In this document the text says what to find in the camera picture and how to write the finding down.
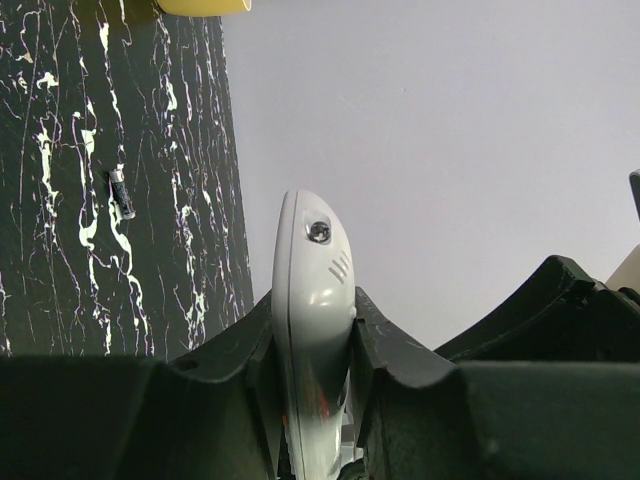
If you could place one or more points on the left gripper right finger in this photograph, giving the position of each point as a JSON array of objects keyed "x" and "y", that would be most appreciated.
[{"x": 420, "y": 416}]

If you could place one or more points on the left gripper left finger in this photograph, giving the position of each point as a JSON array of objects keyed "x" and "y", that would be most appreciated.
[{"x": 213, "y": 413}]

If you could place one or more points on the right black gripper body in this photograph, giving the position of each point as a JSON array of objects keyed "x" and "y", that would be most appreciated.
[{"x": 594, "y": 323}]

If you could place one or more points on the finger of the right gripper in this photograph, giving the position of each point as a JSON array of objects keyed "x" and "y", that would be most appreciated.
[{"x": 541, "y": 320}]

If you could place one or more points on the white remote control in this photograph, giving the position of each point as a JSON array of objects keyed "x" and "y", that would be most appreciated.
[{"x": 313, "y": 308}]

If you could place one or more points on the yellow mug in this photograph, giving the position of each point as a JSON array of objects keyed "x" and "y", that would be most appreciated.
[{"x": 204, "y": 8}]

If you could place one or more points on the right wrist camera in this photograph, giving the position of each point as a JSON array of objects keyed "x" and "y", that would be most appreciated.
[{"x": 626, "y": 273}]

